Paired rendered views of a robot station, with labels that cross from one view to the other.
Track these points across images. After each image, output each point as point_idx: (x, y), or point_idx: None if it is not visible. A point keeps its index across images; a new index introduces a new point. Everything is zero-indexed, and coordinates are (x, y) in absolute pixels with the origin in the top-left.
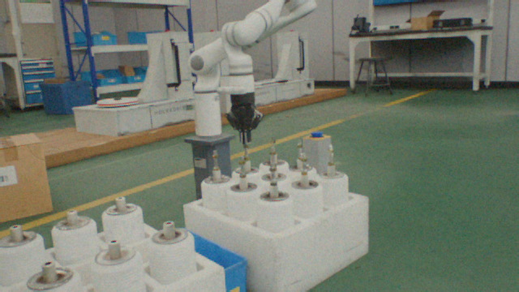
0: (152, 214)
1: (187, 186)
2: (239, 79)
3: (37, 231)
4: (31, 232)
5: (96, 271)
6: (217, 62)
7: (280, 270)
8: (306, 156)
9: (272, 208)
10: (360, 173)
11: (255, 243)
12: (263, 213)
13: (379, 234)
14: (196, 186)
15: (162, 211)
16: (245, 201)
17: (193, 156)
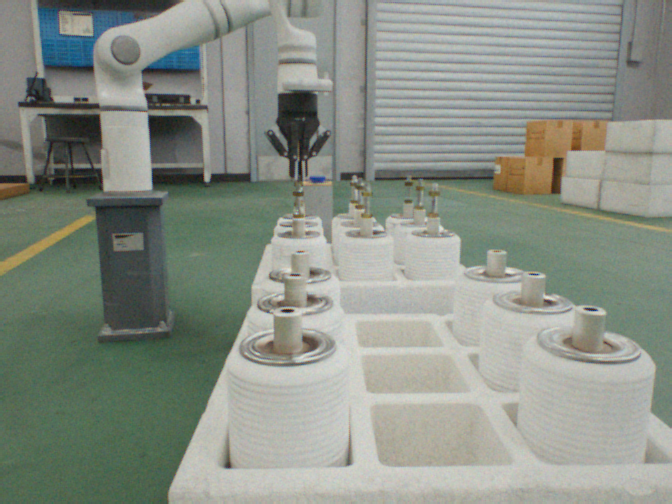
0: (20, 366)
1: (2, 317)
2: (310, 70)
3: None
4: (273, 330)
5: (565, 325)
6: (163, 56)
7: None
8: (308, 212)
9: (454, 245)
10: (250, 258)
11: (442, 301)
12: (441, 256)
13: None
14: (115, 288)
15: (34, 356)
16: (389, 250)
17: (109, 232)
